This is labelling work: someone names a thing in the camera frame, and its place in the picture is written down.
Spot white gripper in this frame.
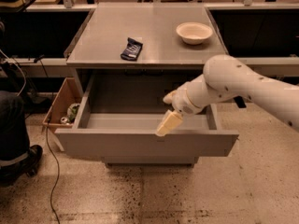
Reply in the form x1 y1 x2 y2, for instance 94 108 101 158
155 82 203 137

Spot grey top drawer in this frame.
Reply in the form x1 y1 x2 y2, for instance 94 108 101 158
56 71 238 159

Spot grey drawer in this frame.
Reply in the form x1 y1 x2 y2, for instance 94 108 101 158
102 156 198 166
56 71 238 159

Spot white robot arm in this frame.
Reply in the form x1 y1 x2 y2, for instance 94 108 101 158
156 55 299 136

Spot grey bottom drawer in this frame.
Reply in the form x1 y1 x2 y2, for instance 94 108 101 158
102 156 198 166

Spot grey drawer cabinet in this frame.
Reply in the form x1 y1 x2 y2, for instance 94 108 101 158
57 3 235 165

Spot dark blue snack bag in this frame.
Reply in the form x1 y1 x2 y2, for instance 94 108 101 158
121 37 143 61

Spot white paper bowl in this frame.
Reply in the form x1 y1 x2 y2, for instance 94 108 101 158
176 22 213 45

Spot green white crumpled bag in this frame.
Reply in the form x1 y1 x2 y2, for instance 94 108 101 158
66 103 79 123

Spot brown cardboard box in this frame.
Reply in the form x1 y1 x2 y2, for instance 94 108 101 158
43 77 81 151

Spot person leg dark trousers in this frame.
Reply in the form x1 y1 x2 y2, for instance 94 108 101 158
0 91 30 161

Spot black shoe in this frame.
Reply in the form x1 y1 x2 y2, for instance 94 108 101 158
0 145 43 187

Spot grey workbench frame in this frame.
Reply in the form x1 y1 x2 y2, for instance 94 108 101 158
1 3 299 91

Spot black floor cable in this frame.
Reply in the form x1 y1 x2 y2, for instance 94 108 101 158
45 121 62 224

